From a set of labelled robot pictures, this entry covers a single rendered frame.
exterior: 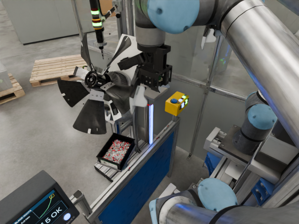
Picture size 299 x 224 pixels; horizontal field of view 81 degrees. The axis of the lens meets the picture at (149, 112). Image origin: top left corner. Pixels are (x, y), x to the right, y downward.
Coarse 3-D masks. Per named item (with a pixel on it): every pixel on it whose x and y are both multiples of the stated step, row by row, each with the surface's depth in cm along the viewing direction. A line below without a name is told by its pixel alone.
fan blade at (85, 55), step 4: (84, 36) 121; (84, 40) 121; (84, 44) 122; (84, 48) 123; (84, 52) 126; (88, 52) 117; (84, 56) 130; (88, 56) 119; (88, 60) 121; (88, 64) 128
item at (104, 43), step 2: (102, 24) 94; (102, 26) 94; (102, 28) 92; (102, 30) 93; (102, 32) 94; (102, 34) 94; (104, 40) 97; (94, 42) 95; (96, 42) 95; (104, 42) 95; (106, 42) 95; (94, 44) 94; (96, 44) 93; (98, 44) 92; (100, 44) 92; (102, 44) 93; (104, 44) 94; (106, 44) 95; (98, 46) 93; (100, 46) 93
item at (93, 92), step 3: (93, 90) 115; (90, 93) 114; (93, 93) 115; (96, 93) 116; (99, 93) 117; (102, 93) 118; (90, 96) 115; (93, 96) 115; (99, 96) 117; (102, 96) 118; (90, 99) 115; (93, 99) 116; (96, 99) 116; (99, 99) 117; (102, 99) 118
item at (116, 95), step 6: (108, 90) 108; (114, 90) 108; (120, 90) 107; (126, 90) 107; (114, 96) 104; (120, 96) 104; (126, 96) 103; (114, 102) 102; (120, 102) 101; (126, 102) 101; (120, 108) 99; (126, 108) 99
